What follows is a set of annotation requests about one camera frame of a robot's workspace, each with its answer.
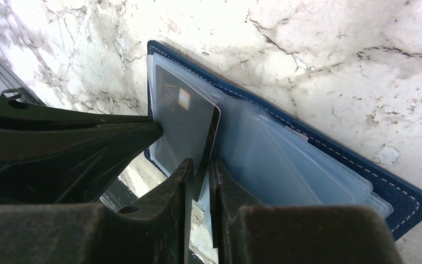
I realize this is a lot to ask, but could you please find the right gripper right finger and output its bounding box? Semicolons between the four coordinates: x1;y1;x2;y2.
209;160;402;263

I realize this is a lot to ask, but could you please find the navy blue card holder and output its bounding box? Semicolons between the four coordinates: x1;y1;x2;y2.
147;40;422;239

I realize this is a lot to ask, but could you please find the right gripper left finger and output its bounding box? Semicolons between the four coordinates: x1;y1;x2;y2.
0;158;193;263

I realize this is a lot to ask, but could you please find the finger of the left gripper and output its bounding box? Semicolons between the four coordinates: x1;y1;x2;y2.
0;96;152;130
0;122;163;204

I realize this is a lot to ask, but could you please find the dark VIP card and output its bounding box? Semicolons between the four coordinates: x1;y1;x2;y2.
151;63;221;201

